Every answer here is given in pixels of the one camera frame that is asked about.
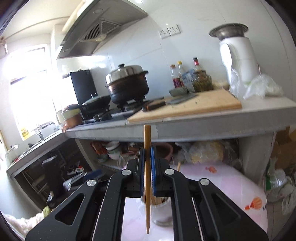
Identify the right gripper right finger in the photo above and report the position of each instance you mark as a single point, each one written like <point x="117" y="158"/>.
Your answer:
<point x="200" y="210"/>

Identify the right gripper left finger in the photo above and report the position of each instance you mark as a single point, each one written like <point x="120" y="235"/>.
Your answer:
<point x="94" y="212"/>

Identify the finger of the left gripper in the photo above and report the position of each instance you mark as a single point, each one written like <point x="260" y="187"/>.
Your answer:
<point x="96" y="174"/>

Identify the bamboo chopstick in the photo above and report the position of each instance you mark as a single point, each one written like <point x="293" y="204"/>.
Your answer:
<point x="161" y="200"/>
<point x="147" y="173"/>
<point x="143" y="197"/>
<point x="154" y="200"/>
<point x="178" y="166"/>

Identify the left forearm fleece sleeve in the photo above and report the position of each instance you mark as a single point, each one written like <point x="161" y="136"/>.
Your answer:
<point x="22" y="226"/>

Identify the kitchen cleaver knife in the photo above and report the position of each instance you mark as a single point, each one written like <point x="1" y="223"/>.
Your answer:
<point x="176" y="100"/>

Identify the white kitchen appliance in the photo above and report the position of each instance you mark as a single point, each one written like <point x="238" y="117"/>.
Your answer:
<point x="237" y="56"/>

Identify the stack of bowls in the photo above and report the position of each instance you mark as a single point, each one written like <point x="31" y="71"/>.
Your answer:
<point x="114" y="150"/>

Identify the pink tablecloth table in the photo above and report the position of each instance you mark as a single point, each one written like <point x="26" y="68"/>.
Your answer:
<point x="242" y="191"/>

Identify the yellow food bag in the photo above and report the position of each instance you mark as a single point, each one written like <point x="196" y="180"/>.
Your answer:
<point x="206" y="152"/>

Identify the enamel basin stack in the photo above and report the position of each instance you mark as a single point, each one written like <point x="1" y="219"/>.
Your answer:
<point x="72" y="115"/>

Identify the gas stove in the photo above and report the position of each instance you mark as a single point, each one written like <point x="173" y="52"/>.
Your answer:
<point x="113" y="114"/>

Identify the black frying pan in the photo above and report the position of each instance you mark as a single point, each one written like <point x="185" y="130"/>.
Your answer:
<point x="95" y="103"/>

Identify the pink plastic basin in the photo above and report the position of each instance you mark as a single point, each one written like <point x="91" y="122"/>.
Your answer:
<point x="163" y="150"/>

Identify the floor plastic bags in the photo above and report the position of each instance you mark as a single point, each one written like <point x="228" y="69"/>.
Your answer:
<point x="279" y="187"/>

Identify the black cooking pot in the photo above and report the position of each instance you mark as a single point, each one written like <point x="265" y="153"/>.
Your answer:
<point x="127" y="83"/>

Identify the cardboard box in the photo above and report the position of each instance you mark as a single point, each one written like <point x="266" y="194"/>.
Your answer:
<point x="284" y="150"/>

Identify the wooden cutting board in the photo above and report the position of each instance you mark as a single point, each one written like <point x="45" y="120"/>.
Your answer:
<point x="204" y="102"/>

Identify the white plastic bag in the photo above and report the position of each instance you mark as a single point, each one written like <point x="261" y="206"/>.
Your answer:
<point x="261" y="85"/>

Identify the red cap condiment bottle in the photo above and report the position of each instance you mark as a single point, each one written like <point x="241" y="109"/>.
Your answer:
<point x="198" y="67"/>

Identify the range hood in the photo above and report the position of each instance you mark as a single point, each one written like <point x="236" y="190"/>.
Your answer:
<point x="96" y="25"/>

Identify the wall power sockets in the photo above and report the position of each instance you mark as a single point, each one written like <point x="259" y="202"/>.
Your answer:
<point x="169" y="31"/>

